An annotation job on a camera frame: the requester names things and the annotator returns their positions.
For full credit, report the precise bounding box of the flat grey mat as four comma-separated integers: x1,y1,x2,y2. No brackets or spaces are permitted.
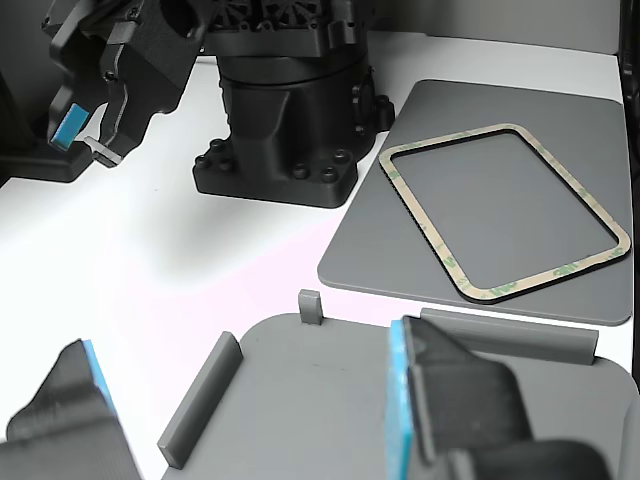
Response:
317,78,632,327

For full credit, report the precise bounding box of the dark grey mounting bracket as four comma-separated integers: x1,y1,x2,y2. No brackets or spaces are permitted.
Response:
0,147,96,184

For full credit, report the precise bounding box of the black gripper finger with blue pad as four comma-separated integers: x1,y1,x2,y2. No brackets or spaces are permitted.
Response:
47,23,110,152

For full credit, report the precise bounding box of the tan rectangular adhesive frame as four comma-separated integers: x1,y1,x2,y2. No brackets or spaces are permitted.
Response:
378,122,632,305

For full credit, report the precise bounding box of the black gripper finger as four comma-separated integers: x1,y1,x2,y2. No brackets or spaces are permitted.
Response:
83,42,152,170

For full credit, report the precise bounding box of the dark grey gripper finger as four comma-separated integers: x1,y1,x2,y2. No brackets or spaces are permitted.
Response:
0,338,144,480
384,314,616,480

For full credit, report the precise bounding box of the grey holder plate with rails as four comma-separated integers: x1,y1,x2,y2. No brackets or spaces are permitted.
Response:
157,288,640,480

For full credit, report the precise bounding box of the black six-joint robot arm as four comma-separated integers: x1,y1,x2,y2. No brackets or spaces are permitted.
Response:
159,0,396,211

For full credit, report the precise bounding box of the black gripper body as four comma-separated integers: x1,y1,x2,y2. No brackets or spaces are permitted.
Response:
42,0,209,116

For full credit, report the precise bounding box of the black enclosure frame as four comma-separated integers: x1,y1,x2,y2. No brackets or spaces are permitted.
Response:
618,0,640,181

